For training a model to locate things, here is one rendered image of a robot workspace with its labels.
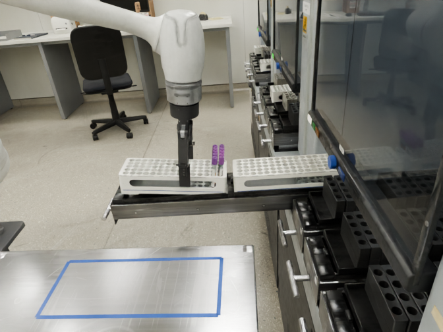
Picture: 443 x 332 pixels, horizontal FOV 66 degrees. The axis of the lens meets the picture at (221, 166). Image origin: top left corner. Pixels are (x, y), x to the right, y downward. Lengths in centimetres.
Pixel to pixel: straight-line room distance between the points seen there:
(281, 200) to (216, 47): 359
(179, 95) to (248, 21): 357
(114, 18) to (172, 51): 20
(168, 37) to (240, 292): 56
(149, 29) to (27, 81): 426
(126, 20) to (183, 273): 63
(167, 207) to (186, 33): 47
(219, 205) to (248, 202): 8
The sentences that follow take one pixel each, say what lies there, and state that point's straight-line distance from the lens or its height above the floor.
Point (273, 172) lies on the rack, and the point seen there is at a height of 86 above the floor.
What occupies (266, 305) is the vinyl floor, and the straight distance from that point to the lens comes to 172.
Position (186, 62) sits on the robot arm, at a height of 118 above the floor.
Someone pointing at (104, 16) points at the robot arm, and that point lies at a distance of 94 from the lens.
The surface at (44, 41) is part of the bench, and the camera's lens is 412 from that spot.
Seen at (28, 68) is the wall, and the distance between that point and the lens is 511.
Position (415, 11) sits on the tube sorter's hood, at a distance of 50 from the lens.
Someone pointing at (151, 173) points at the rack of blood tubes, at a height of 88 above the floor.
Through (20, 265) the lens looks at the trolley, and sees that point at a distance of 91.
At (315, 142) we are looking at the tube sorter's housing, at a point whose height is 89.
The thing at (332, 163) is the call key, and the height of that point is 99.
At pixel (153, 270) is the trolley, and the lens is 76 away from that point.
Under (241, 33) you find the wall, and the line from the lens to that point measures 439.
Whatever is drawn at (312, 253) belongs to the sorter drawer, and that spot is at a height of 80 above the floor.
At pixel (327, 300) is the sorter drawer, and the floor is 81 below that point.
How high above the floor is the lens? 135
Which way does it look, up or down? 30 degrees down
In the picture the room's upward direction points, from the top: 5 degrees counter-clockwise
